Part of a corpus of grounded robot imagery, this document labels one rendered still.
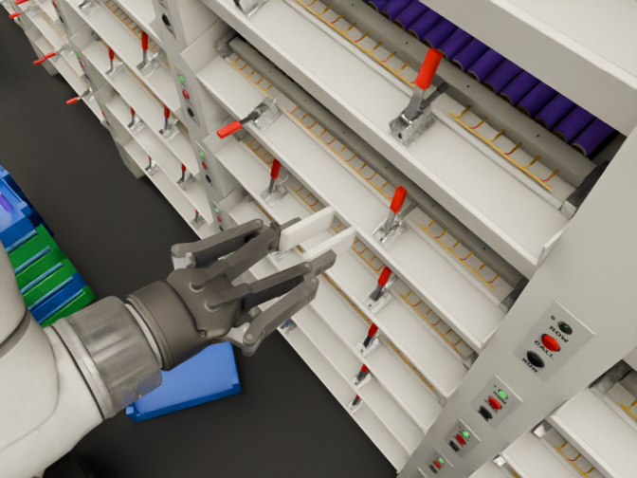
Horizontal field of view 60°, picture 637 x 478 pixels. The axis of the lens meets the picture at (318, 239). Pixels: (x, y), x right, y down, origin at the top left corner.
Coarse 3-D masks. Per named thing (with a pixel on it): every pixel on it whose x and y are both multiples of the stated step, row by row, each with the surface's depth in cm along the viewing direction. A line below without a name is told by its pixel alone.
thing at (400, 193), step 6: (396, 192) 64; (402, 192) 63; (396, 198) 64; (402, 198) 64; (396, 204) 65; (402, 204) 65; (390, 210) 66; (396, 210) 65; (390, 216) 67; (390, 222) 67; (384, 228) 69; (390, 228) 68
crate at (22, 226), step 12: (0, 180) 141; (12, 192) 135; (0, 204) 139; (12, 204) 139; (24, 204) 130; (0, 216) 137; (12, 216) 137; (24, 216) 131; (36, 216) 134; (0, 228) 135; (12, 228) 131; (24, 228) 133; (12, 240) 133
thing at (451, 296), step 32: (224, 32) 86; (192, 64) 86; (224, 64) 87; (224, 96) 85; (256, 96) 83; (256, 128) 81; (288, 128) 80; (320, 128) 79; (288, 160) 78; (320, 160) 77; (352, 160) 76; (320, 192) 75; (352, 192) 74; (384, 192) 73; (352, 224) 72; (416, 224) 70; (384, 256) 70; (416, 256) 69; (416, 288) 68; (448, 288) 66; (512, 288) 64; (448, 320) 66; (480, 320) 64; (480, 352) 65
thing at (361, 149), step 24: (240, 48) 84; (264, 72) 82; (288, 96) 80; (336, 120) 76; (360, 144) 73; (384, 168) 71; (408, 192) 69; (432, 216) 68; (480, 240) 65; (504, 264) 63
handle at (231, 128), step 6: (252, 114) 79; (258, 114) 79; (240, 120) 79; (246, 120) 79; (252, 120) 79; (228, 126) 78; (234, 126) 78; (240, 126) 78; (222, 132) 77; (228, 132) 77; (234, 132) 78; (222, 138) 77
